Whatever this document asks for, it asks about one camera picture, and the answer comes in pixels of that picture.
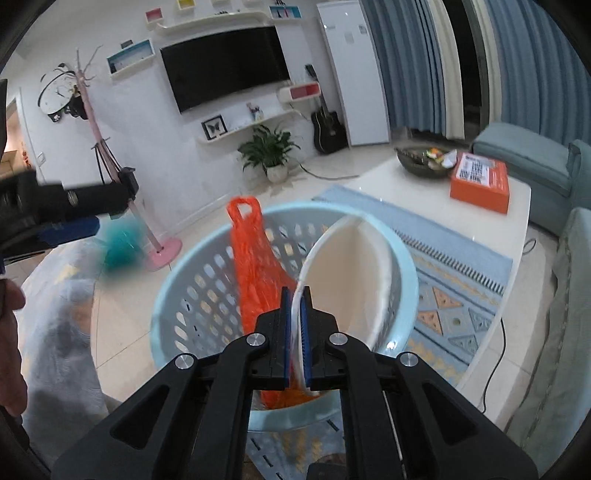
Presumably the black acoustic guitar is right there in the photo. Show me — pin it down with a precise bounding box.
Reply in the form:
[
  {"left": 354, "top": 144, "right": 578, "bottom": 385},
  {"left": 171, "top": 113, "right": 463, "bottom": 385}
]
[{"left": 311, "top": 99, "right": 348, "bottom": 155}]

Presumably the white standing air conditioner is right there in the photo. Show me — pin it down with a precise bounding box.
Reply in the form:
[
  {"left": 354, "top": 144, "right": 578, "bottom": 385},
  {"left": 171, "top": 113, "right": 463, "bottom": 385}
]
[{"left": 316, "top": 0, "right": 391, "bottom": 147}]

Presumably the white sheer curtain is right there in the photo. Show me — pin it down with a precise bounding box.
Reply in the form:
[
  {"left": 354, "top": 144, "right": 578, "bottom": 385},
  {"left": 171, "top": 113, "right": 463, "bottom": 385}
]
[{"left": 427, "top": 0, "right": 465, "bottom": 140}]

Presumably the dark snack bowl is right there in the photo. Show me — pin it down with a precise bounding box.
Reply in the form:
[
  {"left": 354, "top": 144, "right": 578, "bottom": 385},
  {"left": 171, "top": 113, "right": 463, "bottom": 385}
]
[{"left": 396, "top": 147, "right": 458, "bottom": 180}]

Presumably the blue-rimmed wall box shelf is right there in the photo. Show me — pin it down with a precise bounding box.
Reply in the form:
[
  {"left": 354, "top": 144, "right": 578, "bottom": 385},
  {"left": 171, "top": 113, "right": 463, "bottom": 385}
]
[{"left": 106, "top": 38, "right": 156, "bottom": 79}]

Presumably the white coffee table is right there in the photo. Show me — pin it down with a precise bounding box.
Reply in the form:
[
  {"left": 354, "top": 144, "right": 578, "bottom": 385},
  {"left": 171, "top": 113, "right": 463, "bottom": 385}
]
[{"left": 344, "top": 148, "right": 532, "bottom": 426}]

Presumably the black flat television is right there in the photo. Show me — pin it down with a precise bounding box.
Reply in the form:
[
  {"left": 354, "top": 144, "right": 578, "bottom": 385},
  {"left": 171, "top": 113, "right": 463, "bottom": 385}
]
[{"left": 160, "top": 26, "right": 292, "bottom": 115}]

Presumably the low white wall shelf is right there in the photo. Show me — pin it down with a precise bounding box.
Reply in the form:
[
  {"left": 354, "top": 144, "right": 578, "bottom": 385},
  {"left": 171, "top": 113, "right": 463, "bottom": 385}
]
[{"left": 198, "top": 108, "right": 297, "bottom": 144}]

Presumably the blue-grey sofa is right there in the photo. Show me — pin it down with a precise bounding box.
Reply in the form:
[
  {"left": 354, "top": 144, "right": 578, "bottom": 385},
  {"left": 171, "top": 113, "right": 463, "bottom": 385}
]
[{"left": 471, "top": 122, "right": 591, "bottom": 468}]

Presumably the orange plastic bag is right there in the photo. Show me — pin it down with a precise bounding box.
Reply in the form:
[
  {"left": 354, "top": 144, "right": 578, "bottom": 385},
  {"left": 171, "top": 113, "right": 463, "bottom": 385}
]
[{"left": 226, "top": 196, "right": 324, "bottom": 410}]

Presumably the pink white wall box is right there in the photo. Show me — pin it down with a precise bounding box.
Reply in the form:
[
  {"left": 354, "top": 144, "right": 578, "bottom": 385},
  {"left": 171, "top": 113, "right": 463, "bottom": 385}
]
[{"left": 278, "top": 80, "right": 323, "bottom": 103}]

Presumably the person's left hand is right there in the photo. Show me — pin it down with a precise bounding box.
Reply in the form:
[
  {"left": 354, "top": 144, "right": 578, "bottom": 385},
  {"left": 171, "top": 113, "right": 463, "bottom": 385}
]
[{"left": 0, "top": 278, "right": 29, "bottom": 417}]

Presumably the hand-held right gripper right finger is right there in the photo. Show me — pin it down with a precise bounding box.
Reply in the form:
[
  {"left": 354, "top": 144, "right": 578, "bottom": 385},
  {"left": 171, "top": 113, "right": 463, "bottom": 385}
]
[{"left": 298, "top": 286, "right": 539, "bottom": 480}]

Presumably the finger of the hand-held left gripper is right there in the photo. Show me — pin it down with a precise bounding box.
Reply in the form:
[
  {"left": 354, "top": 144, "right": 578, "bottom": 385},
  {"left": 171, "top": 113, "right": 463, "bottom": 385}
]
[
  {"left": 37, "top": 215, "right": 101, "bottom": 247},
  {"left": 60, "top": 168, "right": 140, "bottom": 219}
]

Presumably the long curved white shelf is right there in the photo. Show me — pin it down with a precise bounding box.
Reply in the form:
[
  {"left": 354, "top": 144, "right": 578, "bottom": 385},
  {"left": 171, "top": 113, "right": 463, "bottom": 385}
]
[{"left": 154, "top": 9, "right": 271, "bottom": 36}]

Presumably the orange cardboard box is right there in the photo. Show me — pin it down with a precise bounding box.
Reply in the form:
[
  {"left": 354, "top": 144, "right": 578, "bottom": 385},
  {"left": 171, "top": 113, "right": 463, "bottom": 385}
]
[{"left": 450, "top": 152, "right": 511, "bottom": 215}]

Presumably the black floor cable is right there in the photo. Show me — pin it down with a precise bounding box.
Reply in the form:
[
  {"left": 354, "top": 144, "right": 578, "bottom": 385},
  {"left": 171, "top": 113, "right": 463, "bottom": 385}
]
[{"left": 295, "top": 161, "right": 361, "bottom": 181}]

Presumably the pink coat rack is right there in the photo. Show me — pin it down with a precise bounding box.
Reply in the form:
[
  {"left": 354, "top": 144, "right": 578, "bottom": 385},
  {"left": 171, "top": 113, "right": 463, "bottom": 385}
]
[{"left": 75, "top": 45, "right": 184, "bottom": 273}]

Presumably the black butterfly picture frame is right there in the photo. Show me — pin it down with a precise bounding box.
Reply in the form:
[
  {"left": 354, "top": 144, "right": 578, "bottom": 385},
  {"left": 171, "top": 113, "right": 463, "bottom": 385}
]
[{"left": 202, "top": 115, "right": 228, "bottom": 140}]

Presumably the panda wall clock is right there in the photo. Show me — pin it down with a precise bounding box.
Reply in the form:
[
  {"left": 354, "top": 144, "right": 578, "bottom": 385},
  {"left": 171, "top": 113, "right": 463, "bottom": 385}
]
[{"left": 38, "top": 65, "right": 80, "bottom": 122}]

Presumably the teal pouch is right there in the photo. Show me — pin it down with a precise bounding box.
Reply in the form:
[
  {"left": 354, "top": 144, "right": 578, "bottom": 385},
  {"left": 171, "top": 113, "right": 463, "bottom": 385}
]
[{"left": 98, "top": 217, "right": 145, "bottom": 274}]

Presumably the blue patterned rug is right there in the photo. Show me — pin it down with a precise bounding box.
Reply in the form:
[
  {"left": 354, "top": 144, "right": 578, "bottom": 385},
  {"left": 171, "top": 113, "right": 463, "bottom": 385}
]
[{"left": 245, "top": 185, "right": 513, "bottom": 480}]

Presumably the blue curtain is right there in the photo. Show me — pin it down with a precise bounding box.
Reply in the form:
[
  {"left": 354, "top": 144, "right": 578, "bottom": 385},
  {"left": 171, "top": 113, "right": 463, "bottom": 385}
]
[
  {"left": 360, "top": 0, "right": 451, "bottom": 136},
  {"left": 485, "top": 0, "right": 591, "bottom": 149}
]

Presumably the thin black cable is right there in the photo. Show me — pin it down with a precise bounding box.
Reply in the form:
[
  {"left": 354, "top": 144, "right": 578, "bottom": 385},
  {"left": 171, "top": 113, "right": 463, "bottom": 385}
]
[{"left": 477, "top": 237, "right": 537, "bottom": 412}]

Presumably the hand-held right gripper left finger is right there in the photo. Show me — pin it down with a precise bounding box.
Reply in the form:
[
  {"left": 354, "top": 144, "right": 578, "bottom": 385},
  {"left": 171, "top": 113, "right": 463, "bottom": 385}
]
[{"left": 51, "top": 286, "right": 296, "bottom": 480}]

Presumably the potted green plant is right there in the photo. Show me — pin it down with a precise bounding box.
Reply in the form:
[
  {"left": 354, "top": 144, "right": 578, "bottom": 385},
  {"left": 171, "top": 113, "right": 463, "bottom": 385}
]
[{"left": 238, "top": 124, "right": 301, "bottom": 184}]

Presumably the light blue plastic basket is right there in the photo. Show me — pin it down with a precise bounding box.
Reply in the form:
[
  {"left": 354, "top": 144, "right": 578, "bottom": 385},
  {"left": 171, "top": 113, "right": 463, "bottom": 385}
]
[{"left": 150, "top": 203, "right": 421, "bottom": 433}]

